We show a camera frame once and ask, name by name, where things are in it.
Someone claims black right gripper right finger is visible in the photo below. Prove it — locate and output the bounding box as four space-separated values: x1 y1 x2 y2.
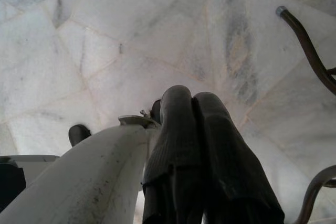
193 91 286 224

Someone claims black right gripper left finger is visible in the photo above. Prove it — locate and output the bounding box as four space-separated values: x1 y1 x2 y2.
142 84 204 224

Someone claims black robot right foot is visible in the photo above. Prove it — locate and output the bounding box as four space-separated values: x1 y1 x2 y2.
151 99 162 124

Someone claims black robot foot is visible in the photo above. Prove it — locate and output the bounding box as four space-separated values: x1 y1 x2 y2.
151 99 162 124
68 124 92 147

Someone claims black robot left foot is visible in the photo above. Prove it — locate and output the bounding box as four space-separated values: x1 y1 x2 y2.
68 124 92 147

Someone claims marble top folding table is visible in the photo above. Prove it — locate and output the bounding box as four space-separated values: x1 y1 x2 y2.
275 5 336 224

